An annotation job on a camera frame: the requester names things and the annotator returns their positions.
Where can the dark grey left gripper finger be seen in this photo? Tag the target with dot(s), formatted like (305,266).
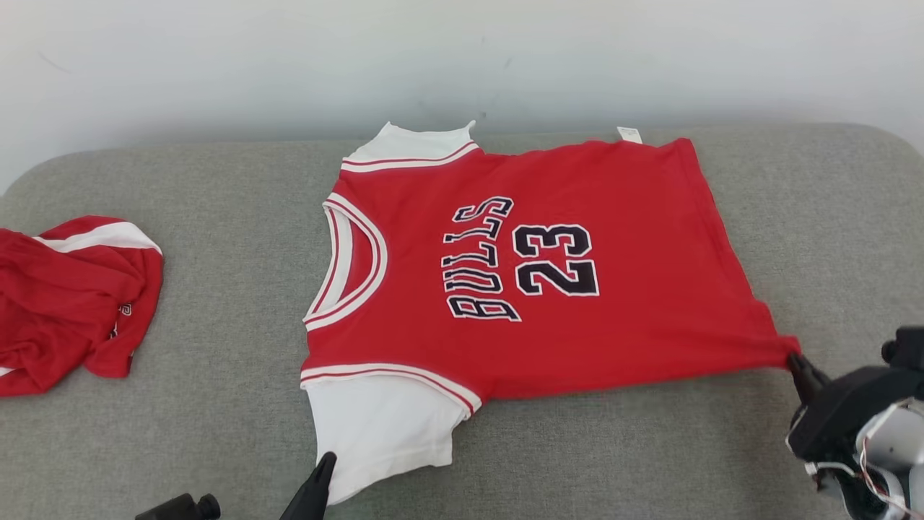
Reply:
(314,498)

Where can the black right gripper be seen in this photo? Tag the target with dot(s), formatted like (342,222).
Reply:
(844,415)

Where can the red white basketball jersey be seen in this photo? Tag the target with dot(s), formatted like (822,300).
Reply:
(613,289)

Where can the red shorts with white trim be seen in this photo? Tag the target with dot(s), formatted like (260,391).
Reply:
(65,303)

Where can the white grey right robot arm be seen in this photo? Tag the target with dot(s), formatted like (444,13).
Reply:
(899,448)

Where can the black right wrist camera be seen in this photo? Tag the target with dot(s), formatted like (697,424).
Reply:
(906,350)

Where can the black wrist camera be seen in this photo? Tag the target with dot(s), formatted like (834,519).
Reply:
(906,350)
(180,508)

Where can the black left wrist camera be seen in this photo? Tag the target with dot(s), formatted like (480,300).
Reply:
(180,508)

